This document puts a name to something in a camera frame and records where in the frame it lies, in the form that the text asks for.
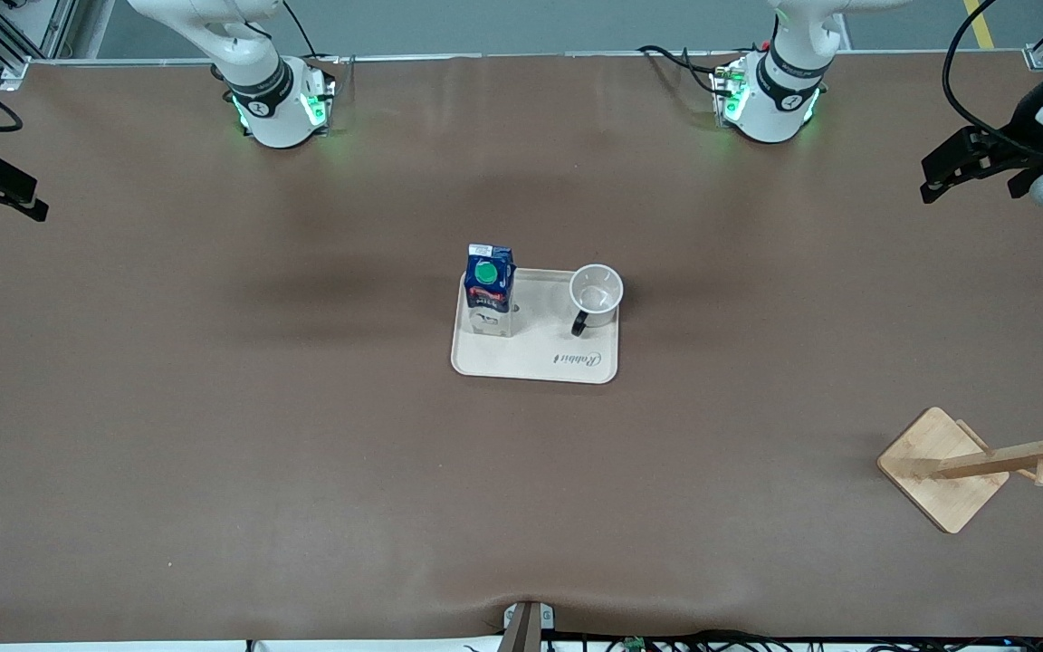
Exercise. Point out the blue milk carton green cap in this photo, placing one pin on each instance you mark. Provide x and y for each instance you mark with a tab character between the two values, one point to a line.
488	299

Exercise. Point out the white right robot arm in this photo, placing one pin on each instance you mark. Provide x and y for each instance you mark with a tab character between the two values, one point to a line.
272	100

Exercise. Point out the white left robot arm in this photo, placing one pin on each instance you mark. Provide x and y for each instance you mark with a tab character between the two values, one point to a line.
779	100

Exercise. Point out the wooden cup rack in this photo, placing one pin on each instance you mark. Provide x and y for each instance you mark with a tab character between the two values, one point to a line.
938	471

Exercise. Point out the brown table cover mat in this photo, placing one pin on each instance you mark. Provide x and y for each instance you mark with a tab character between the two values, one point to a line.
214	453

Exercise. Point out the cream plastic tray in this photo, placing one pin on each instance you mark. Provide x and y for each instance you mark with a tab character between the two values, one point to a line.
540	353

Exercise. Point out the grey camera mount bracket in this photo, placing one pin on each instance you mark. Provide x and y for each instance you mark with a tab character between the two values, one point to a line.
526	627

